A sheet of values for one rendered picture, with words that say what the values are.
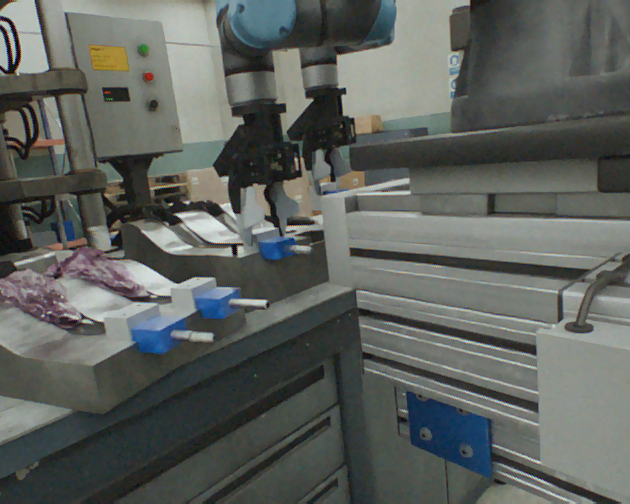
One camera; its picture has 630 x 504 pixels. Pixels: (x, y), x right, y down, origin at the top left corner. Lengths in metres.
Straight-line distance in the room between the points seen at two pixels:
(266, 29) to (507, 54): 0.36
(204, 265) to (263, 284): 0.11
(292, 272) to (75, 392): 0.40
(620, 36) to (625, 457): 0.24
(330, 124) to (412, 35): 7.42
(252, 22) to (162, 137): 1.09
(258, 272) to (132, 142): 0.95
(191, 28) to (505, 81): 8.90
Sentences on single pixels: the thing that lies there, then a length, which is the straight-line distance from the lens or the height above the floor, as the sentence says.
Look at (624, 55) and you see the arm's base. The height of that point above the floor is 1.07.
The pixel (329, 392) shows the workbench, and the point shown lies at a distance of 0.96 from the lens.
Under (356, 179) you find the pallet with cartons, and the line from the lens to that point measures 6.00.
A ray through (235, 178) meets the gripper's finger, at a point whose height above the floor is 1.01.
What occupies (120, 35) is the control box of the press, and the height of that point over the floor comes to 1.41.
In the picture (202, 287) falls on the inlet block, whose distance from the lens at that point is 0.69.
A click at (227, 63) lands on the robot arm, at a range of 0.80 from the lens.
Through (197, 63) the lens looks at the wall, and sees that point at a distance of 9.11.
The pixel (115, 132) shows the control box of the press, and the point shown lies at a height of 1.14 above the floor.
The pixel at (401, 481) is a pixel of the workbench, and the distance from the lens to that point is 1.24.
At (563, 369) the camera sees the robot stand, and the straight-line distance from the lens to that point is 0.26.
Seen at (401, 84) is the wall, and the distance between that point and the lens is 8.49.
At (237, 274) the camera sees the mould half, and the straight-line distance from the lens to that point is 0.79.
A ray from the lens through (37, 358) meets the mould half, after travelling 0.63.
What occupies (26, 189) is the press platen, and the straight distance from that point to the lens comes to 1.49.
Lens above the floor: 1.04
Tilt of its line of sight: 12 degrees down
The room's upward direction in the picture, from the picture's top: 7 degrees counter-clockwise
